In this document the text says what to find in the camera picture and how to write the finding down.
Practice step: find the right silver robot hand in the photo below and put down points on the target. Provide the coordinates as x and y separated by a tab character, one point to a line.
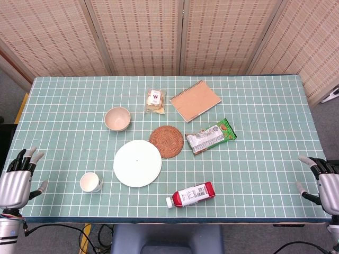
329	190

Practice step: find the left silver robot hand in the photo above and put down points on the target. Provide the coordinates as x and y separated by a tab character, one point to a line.
13	188

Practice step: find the white paper cup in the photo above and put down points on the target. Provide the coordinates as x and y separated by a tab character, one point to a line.
90	182

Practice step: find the beige bowl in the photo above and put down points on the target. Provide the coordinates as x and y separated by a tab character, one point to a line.
117	119

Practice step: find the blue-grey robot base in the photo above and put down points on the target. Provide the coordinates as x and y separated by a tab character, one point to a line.
167	238

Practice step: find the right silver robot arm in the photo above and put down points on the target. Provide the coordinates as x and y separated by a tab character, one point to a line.
334	231

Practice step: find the white round plate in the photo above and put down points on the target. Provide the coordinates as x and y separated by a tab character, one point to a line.
137	164

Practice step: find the green checked tablecloth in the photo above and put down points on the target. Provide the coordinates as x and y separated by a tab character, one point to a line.
251	172

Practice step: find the yellow floor tape strip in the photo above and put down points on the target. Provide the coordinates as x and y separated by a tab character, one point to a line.
85	238
22	107

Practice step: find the white stand foot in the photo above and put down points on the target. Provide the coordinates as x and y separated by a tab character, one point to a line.
331	95

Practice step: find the green snack packet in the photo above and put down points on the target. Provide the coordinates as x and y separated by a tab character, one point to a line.
209	137

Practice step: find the red juice bottle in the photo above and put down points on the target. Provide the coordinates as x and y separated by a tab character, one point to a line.
192	195

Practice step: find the brown woven round coaster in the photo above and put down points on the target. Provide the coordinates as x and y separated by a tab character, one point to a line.
167	141

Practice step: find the brown spiral notebook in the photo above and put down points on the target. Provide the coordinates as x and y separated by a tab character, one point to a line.
196	101

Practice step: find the clear packaged bread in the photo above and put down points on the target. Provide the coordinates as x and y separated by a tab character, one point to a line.
155	100

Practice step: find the bamboo folding screen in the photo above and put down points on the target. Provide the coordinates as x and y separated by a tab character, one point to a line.
137	37

